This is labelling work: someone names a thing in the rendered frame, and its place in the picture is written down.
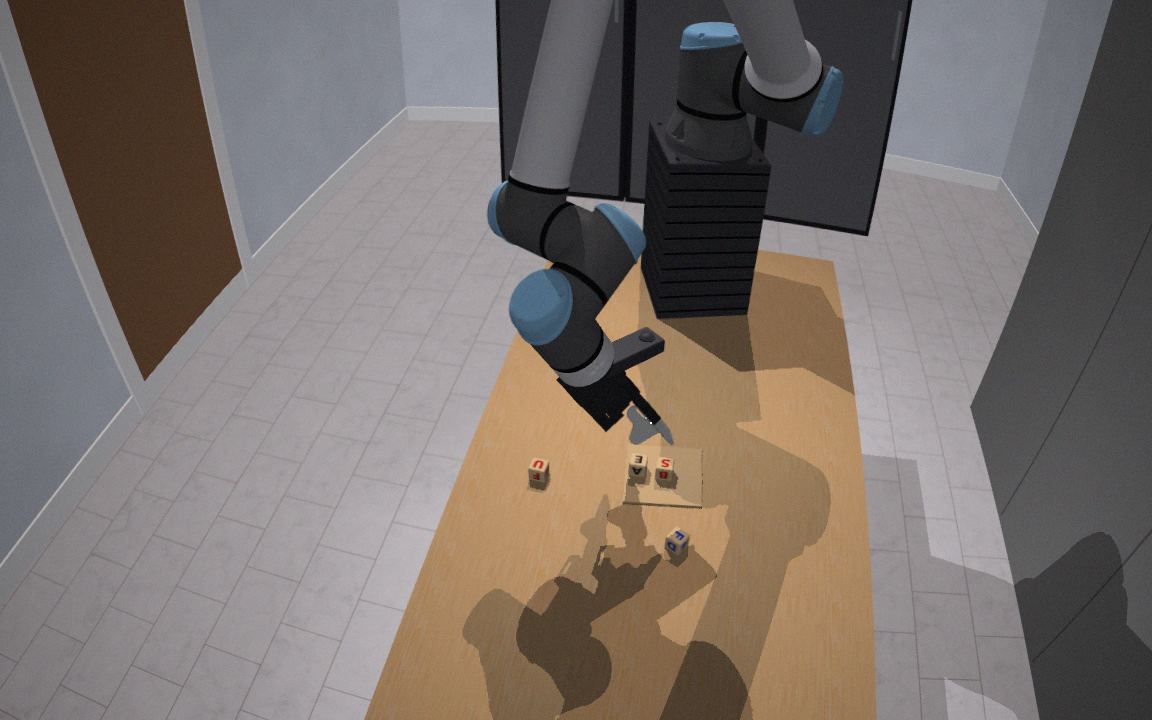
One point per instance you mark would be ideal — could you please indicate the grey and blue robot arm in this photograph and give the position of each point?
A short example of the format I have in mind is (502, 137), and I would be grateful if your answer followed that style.
(554, 309)

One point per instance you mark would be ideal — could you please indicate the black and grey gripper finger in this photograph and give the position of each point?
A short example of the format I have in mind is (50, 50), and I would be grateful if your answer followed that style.
(651, 424)

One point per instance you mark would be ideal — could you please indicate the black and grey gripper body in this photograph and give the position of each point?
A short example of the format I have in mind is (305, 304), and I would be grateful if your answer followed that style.
(611, 397)

